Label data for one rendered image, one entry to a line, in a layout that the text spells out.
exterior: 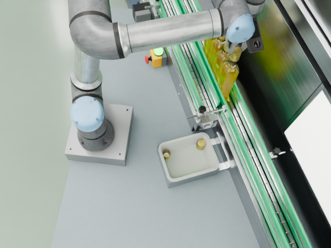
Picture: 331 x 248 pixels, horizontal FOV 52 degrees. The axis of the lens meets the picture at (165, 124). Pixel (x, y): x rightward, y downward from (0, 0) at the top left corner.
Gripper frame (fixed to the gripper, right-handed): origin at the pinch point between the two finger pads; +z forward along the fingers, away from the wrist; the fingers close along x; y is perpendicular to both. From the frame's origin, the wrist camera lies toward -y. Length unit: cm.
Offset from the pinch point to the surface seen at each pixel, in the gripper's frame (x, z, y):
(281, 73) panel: -12.3, 0.1, -12.8
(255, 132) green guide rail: -3.7, 21.1, -24.4
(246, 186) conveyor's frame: 5, 29, -42
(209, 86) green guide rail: 6.0, 22.5, 0.9
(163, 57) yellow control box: 17.5, 34.2, 28.3
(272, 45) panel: -12.3, -3.2, -2.4
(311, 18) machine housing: -14.5, -22.9, -9.1
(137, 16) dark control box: 23, 33, 56
